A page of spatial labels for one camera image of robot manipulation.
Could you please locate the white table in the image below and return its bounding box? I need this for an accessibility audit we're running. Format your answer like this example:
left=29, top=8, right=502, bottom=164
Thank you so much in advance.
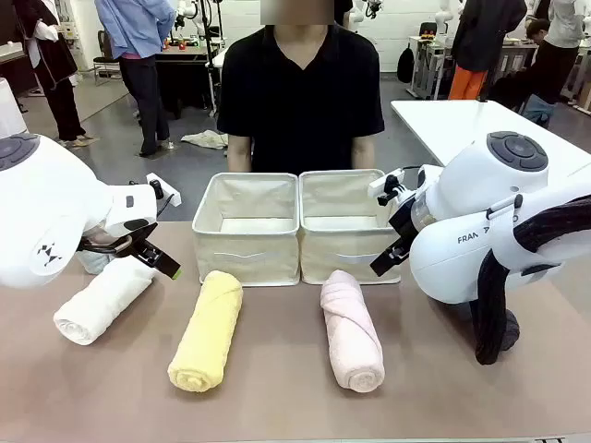
left=390, top=99, right=591, bottom=179

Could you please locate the black office chair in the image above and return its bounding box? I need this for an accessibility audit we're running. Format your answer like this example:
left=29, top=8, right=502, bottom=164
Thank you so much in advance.
left=93, top=30, right=126, bottom=88

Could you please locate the seated bystander in black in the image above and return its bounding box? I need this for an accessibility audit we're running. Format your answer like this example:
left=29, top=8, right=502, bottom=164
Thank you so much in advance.
left=488, top=18, right=583, bottom=128

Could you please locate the crumpled cloth on floor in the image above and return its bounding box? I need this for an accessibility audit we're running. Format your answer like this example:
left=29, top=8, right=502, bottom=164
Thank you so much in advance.
left=180, top=130, right=230, bottom=151

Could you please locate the black tripod pole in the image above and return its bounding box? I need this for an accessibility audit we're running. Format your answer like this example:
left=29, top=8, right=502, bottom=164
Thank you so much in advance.
left=205, top=0, right=221, bottom=116

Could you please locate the white cylindrical air purifier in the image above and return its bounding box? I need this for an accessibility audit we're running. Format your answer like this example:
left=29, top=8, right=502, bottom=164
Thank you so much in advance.
left=0, top=77, right=27, bottom=139

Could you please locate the bystander in blue shirt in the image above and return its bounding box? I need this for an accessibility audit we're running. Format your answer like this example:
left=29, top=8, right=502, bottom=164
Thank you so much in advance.
left=94, top=0, right=179, bottom=158

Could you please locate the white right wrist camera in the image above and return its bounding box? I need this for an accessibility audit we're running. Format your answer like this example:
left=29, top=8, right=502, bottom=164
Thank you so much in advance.
left=368, top=169, right=410, bottom=208

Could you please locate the person's left forearm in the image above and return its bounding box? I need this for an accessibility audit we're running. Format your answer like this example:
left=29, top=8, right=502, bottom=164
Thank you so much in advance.
left=352, top=133, right=376, bottom=170

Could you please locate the person's right forearm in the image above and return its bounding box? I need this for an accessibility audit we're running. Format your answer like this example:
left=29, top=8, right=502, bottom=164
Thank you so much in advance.
left=227, top=133, right=254, bottom=174

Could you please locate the black sleeved cable bundle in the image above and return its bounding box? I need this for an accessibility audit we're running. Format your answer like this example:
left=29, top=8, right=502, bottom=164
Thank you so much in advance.
left=475, top=196, right=591, bottom=365

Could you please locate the bystander in orange trousers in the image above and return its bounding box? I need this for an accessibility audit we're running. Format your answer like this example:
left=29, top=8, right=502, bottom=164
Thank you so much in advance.
left=450, top=0, right=527, bottom=101

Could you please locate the black backpack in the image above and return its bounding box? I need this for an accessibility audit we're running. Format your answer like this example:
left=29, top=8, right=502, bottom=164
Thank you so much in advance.
left=397, top=45, right=416, bottom=84

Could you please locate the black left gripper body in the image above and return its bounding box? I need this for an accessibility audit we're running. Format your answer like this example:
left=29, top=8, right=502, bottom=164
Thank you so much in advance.
left=117, top=229, right=158, bottom=262

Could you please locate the cream fabric storage bin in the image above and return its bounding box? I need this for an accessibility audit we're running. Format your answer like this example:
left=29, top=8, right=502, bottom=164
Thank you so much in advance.
left=298, top=169, right=404, bottom=286
left=191, top=172, right=301, bottom=288

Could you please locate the bystander in dark vest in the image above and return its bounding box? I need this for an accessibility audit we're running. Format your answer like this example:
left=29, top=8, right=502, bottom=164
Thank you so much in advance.
left=13, top=0, right=89, bottom=149

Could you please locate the yellow towel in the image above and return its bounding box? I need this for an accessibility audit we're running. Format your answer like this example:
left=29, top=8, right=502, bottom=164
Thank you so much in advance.
left=166, top=270, right=245, bottom=393

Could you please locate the black work table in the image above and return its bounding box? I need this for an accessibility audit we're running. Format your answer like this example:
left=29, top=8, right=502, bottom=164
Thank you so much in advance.
left=155, top=43, right=218, bottom=112

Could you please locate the pink towel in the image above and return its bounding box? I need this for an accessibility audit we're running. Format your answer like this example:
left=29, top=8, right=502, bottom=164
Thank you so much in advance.
left=320, top=269, right=386, bottom=393

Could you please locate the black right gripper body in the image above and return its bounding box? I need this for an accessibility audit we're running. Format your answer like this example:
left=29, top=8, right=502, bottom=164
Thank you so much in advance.
left=390, top=205, right=419, bottom=246

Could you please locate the grey metal workbench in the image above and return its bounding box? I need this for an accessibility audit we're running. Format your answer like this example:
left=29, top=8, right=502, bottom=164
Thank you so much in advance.
left=410, top=35, right=458, bottom=101

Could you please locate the bystander in grey shirt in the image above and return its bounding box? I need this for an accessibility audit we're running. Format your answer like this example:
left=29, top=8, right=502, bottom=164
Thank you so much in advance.
left=547, top=0, right=591, bottom=47

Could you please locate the white towel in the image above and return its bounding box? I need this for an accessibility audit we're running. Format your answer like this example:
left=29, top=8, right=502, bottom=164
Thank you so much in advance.
left=53, top=260, right=156, bottom=346

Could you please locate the person in black shirt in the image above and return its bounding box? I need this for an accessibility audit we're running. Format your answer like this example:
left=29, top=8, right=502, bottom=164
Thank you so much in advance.
left=216, top=0, right=386, bottom=175

